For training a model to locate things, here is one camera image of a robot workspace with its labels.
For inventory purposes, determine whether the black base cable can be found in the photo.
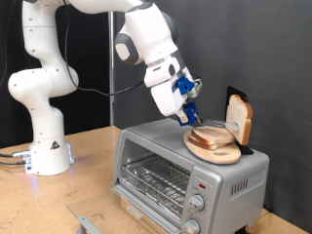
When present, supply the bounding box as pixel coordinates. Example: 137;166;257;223
0;159;27;167

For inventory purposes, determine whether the black metal bookend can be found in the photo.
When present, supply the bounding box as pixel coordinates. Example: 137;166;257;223
224;85;255;156

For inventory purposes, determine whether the silver toaster oven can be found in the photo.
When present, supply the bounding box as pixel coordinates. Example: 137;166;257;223
111;117;271;234

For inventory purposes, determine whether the white bread slice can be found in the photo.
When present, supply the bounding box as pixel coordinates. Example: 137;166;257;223
224;94;254;146

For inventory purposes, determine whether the silver metal pole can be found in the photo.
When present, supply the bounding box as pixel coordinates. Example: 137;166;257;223
107;11;117;127

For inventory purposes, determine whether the wire oven rack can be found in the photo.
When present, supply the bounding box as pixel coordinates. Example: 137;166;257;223
120;155;192;217

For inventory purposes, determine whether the round wooden board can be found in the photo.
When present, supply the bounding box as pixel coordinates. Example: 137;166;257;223
183;130;243;166

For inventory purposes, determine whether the silver oven knob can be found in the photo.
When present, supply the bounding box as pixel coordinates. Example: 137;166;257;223
187;193;207;213
182;217;202;234

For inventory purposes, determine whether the glass oven door with handle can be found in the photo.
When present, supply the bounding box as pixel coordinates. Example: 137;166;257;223
66;184;174;234

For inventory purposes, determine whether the grey fabric backdrop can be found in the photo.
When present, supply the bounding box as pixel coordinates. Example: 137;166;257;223
114;0;312;233

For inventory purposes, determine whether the cable with silver connector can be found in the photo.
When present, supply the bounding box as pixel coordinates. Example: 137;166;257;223
0;149;31;160

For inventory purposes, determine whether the black fabric backdrop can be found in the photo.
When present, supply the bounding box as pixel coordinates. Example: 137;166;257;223
0;0;111;149

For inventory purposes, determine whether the toasted bread slice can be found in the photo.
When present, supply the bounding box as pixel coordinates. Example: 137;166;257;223
189;126;237;146
187;136;228;151

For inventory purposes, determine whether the metal spatula with blue block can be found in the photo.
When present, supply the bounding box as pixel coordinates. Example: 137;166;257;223
177;101;241;133

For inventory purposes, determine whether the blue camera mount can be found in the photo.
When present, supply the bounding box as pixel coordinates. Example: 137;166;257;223
175;76;196;97

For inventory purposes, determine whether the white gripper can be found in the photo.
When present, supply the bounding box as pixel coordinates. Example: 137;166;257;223
151;66;195;127

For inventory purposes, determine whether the black camera cable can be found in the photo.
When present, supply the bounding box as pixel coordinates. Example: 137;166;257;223
62;0;145;98

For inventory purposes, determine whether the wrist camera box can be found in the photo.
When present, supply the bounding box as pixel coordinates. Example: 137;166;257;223
191;77;204;98

